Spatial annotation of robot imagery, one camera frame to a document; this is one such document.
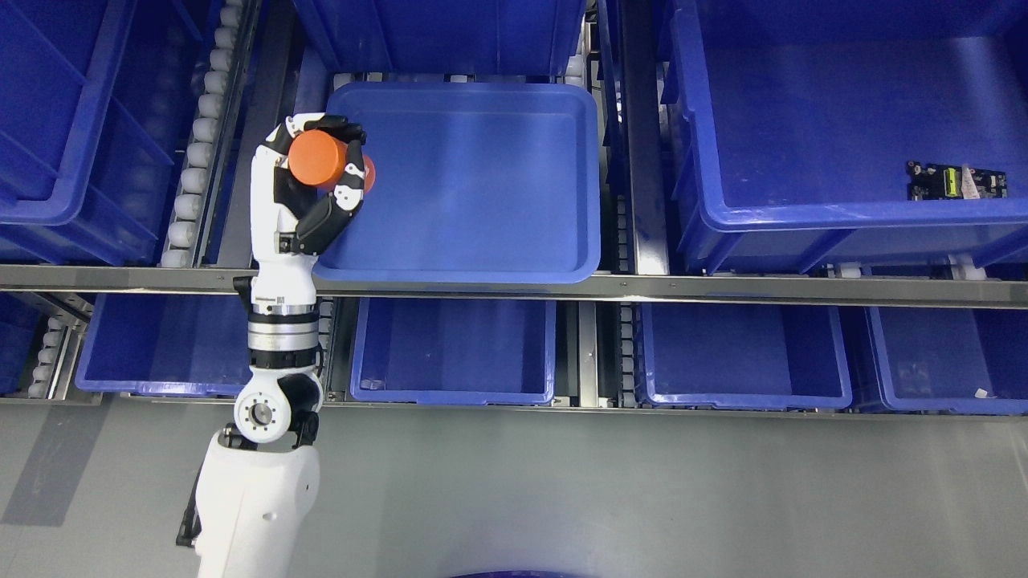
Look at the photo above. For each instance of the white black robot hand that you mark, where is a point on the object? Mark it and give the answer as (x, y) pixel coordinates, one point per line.
(292, 224)

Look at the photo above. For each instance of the orange cylindrical capacitor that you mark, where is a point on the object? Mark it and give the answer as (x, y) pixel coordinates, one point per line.
(316, 159)

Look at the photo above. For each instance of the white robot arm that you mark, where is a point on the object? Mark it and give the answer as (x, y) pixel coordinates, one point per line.
(261, 472)

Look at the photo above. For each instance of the white roller track left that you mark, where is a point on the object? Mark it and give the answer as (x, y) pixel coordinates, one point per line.
(183, 234)

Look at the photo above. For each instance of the blue lower bin centre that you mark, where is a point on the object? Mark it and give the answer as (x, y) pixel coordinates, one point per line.
(454, 352)

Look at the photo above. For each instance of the blue shallow tray bin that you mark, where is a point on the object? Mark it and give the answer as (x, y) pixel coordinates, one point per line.
(476, 183)

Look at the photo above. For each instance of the blue lower bin left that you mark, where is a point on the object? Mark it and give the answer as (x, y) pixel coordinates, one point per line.
(166, 345)

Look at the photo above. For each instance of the blue bin upper left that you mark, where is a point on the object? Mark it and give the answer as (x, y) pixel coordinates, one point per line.
(96, 97)

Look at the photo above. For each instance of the blue bin top centre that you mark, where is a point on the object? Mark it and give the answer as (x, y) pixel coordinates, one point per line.
(504, 38)

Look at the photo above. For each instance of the large blue bin right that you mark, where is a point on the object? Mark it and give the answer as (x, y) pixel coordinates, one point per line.
(794, 122)

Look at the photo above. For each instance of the black circuit board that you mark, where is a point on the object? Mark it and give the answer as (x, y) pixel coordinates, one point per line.
(933, 182)

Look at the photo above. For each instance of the blue lower bin far right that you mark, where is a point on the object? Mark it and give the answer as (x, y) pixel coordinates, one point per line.
(910, 360)

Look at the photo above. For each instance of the steel shelf frame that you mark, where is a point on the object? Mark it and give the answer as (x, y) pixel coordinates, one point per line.
(278, 72)

